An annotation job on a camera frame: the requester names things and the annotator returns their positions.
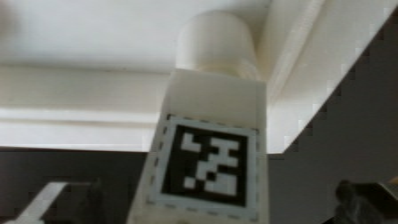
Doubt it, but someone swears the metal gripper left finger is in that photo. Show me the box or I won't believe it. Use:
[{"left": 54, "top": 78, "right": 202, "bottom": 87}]
[{"left": 10, "top": 181, "right": 104, "bottom": 224}]

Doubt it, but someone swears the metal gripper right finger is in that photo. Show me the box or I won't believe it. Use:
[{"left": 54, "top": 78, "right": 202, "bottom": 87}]
[{"left": 333, "top": 180, "right": 398, "bottom": 224}]

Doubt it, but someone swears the white table leg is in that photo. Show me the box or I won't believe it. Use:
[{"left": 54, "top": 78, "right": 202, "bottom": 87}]
[{"left": 125, "top": 11, "right": 268, "bottom": 224}]

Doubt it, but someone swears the white square table top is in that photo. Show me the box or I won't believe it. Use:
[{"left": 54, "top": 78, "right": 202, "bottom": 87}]
[{"left": 0, "top": 0, "right": 398, "bottom": 153}]

